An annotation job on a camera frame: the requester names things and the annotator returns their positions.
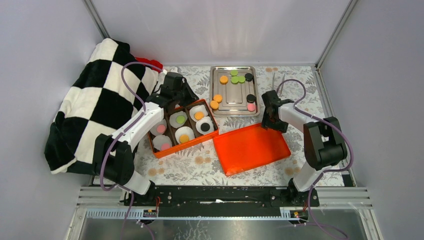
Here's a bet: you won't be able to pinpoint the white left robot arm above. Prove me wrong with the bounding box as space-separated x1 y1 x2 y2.
92 72 199 206

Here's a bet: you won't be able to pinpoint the green cookie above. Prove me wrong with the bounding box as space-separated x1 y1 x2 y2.
175 115 186 125
230 76 239 84
229 69 238 77

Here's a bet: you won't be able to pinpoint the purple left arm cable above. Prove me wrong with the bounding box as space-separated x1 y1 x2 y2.
99 61 167 240

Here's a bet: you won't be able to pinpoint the black cookie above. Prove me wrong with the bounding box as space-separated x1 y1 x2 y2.
244 73 254 82
246 94 257 103
200 122 211 133

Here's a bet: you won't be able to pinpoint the white paper cup liner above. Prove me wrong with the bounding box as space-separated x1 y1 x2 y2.
169 111 188 129
175 126 195 144
150 119 167 136
189 104 209 122
195 116 215 135
152 135 173 151

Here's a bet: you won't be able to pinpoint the red cloth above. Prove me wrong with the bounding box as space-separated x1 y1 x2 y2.
135 57 164 72

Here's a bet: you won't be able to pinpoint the orange cookie tin box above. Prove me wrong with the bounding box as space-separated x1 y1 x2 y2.
147 98 220 160

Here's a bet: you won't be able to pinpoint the black white checkered blanket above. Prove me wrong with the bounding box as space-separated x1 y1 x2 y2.
44 38 159 175

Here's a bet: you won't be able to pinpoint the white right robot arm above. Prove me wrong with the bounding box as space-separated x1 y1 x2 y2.
261 90 348 206

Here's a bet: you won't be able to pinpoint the stainless steel tray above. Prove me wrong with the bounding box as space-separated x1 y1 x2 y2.
209 66 260 117

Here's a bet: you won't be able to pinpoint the pink cookie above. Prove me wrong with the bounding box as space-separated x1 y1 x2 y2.
156 124 167 135
159 142 172 151
247 103 256 112

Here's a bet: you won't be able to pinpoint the steel tongs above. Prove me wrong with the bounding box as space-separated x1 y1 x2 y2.
271 72 286 97

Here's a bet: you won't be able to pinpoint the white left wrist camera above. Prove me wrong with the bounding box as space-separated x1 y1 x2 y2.
162 66 180 74

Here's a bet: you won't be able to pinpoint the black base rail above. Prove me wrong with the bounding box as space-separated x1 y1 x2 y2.
121 185 320 218

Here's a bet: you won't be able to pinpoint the orange tin lid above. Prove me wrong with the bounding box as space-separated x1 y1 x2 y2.
213 123 291 177

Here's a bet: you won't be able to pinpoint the orange cookie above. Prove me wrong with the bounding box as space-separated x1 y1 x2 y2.
213 94 223 103
219 75 229 85
194 111 205 121
178 134 191 144

